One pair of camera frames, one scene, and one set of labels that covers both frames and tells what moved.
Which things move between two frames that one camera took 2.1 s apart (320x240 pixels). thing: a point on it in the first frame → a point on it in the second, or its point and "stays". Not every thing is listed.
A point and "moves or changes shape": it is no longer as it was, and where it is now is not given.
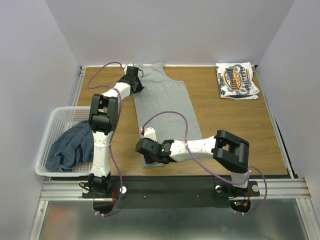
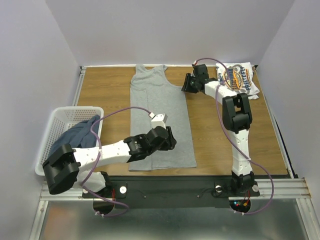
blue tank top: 75,147 stays
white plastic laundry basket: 62,118 stays
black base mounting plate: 174,191 stays
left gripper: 139,87 → 170,142
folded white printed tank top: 236,81 stays
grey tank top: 163,105 moves or changes shape
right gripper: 144,155 → 188,83
